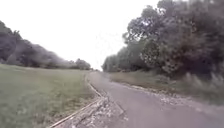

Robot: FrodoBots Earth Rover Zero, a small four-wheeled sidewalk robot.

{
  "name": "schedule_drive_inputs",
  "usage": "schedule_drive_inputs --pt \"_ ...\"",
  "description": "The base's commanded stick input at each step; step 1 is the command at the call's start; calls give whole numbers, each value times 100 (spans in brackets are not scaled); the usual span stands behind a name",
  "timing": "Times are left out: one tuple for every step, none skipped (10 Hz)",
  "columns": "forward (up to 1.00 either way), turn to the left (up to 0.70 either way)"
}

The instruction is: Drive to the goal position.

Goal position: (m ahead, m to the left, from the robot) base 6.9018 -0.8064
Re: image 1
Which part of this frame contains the overgrown grass verge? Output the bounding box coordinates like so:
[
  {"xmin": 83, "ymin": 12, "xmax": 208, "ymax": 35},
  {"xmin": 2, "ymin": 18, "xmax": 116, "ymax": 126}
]
[{"xmin": 107, "ymin": 69, "xmax": 224, "ymax": 107}]

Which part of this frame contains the grey asphalt path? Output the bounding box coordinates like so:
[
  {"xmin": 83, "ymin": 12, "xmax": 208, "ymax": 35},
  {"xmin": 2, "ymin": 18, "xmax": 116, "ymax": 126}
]
[{"xmin": 87, "ymin": 70, "xmax": 224, "ymax": 128}]

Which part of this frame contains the gravel strip with kerb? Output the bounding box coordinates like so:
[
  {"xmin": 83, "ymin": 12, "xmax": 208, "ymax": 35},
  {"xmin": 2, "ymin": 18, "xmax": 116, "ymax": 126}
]
[{"xmin": 48, "ymin": 74, "xmax": 129, "ymax": 128}]

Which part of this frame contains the row of tall trees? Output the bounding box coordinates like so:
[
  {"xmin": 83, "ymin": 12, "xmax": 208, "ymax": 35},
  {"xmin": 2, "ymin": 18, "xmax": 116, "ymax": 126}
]
[{"xmin": 101, "ymin": 0, "xmax": 224, "ymax": 82}]

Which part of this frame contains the wide grass field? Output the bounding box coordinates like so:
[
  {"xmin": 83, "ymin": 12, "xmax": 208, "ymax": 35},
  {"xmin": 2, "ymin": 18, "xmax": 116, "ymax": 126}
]
[{"xmin": 0, "ymin": 63, "xmax": 102, "ymax": 128}]

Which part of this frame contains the row of distant trees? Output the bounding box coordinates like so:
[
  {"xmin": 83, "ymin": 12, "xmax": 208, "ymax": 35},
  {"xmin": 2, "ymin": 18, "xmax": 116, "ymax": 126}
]
[{"xmin": 0, "ymin": 19, "xmax": 93, "ymax": 71}]

